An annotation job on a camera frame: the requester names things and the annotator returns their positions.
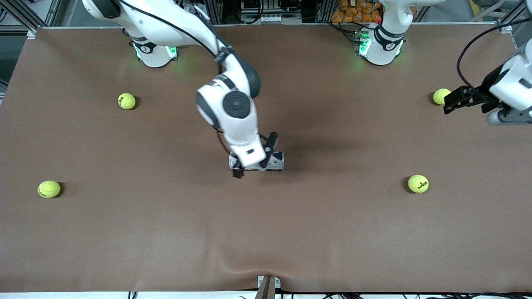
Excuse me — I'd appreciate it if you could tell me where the clear tennis ball can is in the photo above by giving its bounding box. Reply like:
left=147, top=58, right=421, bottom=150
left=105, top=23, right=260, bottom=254
left=229, top=151, right=285, bottom=172

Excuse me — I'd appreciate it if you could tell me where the brown table mat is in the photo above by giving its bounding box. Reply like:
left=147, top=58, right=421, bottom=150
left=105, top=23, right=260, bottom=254
left=0, top=25, right=532, bottom=293

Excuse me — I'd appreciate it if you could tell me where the pile of orange items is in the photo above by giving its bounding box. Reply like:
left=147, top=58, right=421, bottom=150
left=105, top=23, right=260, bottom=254
left=331, top=0, right=384, bottom=24

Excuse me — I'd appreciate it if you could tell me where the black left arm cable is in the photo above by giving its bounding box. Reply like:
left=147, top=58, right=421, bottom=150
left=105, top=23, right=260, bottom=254
left=457, top=17, right=532, bottom=90

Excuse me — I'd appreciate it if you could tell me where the aluminium frame post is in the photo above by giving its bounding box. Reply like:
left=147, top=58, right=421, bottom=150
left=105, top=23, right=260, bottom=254
left=497, top=0, right=527, bottom=34
left=0, top=0, right=63, bottom=36
left=204, top=0, right=225, bottom=25

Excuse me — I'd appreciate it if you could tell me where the metal table edge bracket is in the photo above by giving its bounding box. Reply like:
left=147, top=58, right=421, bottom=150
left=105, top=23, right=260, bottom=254
left=254, top=275, right=282, bottom=299

